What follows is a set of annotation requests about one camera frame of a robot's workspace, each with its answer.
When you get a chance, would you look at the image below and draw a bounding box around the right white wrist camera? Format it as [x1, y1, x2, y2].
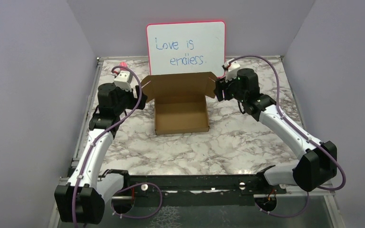
[222, 61, 240, 82]

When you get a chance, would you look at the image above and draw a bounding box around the small pink capped bottle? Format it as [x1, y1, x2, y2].
[119, 62, 128, 67]

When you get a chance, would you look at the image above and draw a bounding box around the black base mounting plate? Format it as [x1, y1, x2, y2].
[110, 174, 286, 207]

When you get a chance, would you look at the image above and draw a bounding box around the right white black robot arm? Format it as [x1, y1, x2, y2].
[214, 68, 337, 193]

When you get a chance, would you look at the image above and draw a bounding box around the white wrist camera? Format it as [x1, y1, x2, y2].
[113, 70, 133, 92]
[222, 61, 240, 82]

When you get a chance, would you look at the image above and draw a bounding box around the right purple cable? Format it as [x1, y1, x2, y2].
[221, 55, 347, 219]

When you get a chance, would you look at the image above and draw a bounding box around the white board with pink frame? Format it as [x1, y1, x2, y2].
[146, 20, 226, 77]

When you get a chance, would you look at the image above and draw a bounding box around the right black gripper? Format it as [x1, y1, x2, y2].
[214, 71, 247, 103]

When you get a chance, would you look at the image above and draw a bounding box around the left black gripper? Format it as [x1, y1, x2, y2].
[114, 84, 147, 114]

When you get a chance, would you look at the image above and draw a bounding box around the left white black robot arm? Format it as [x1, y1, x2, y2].
[54, 83, 147, 226]

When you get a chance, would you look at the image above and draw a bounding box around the brown cardboard box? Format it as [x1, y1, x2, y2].
[141, 72, 218, 135]

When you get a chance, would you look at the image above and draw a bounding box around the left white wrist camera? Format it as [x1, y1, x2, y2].
[113, 70, 133, 92]

